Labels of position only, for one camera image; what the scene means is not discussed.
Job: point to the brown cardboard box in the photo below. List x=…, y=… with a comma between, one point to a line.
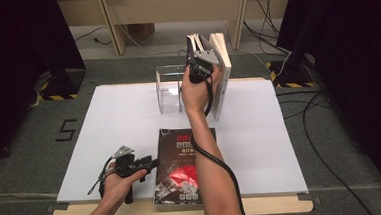
x=142, y=31

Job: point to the white board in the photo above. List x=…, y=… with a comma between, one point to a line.
x=112, y=125

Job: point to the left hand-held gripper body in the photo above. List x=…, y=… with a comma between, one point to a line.
x=125, y=165

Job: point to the brown cover book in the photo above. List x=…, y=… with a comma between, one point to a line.
x=176, y=175

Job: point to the person's left hand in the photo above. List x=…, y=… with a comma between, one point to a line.
x=116, y=188

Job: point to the person's right hand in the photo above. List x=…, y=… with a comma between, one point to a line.
x=196, y=97

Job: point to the black curtain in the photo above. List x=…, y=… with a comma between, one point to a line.
x=359, y=60
x=15, y=64

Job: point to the beige wooden desk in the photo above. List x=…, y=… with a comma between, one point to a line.
x=172, y=5

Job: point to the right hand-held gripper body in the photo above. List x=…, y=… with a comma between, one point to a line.
x=199, y=72

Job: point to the black striped-tape stand base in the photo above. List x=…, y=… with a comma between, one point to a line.
x=293, y=72
x=67, y=83

